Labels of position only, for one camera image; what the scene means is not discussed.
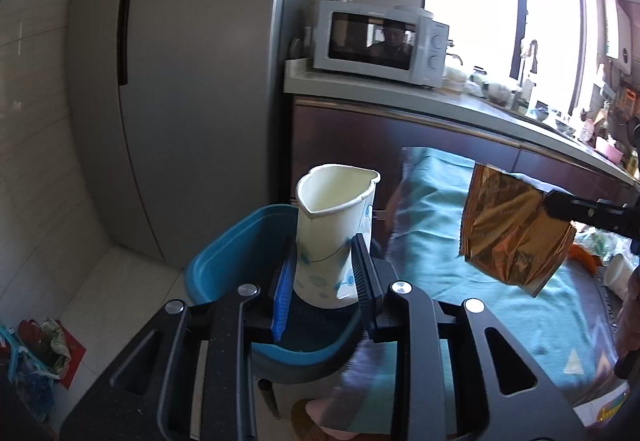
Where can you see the squashed white paper cup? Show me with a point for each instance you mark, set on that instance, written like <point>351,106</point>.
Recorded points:
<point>335,202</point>

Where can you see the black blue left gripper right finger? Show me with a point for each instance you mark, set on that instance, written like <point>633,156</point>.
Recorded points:
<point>500,392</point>

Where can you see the blue plastic trash bin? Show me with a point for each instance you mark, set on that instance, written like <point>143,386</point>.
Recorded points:
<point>316,342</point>

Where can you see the white dotted paper cup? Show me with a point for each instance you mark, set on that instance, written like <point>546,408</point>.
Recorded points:
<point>621,277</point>

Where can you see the grey refrigerator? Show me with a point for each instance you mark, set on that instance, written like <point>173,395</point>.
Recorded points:
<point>172,103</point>

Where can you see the dark kitchen base cabinets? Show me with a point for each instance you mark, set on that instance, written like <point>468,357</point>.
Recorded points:
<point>413,153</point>

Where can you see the person's right hand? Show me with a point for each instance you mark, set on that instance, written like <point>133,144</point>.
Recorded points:
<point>627,334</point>

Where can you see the teal grey tablecloth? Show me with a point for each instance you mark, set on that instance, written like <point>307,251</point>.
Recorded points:
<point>567,327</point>

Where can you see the pink plastic basin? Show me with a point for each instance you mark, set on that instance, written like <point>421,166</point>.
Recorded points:
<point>608,150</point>

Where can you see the white microwave oven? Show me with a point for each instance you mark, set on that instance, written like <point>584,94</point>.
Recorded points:
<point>404,44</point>

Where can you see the white water heater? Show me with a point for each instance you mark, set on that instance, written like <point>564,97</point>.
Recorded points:
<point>618,46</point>

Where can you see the gold foil snack bag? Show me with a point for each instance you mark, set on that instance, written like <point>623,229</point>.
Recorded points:
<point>507,234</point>

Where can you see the orange wrapper piece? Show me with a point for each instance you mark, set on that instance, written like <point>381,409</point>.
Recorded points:
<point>591,263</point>

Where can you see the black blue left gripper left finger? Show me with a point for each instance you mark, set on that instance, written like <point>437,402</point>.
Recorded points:
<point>146,392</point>

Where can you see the kitchen faucet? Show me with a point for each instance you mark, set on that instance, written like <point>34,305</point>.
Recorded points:
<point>528,68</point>

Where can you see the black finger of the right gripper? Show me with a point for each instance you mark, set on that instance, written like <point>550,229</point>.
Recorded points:
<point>567,207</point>

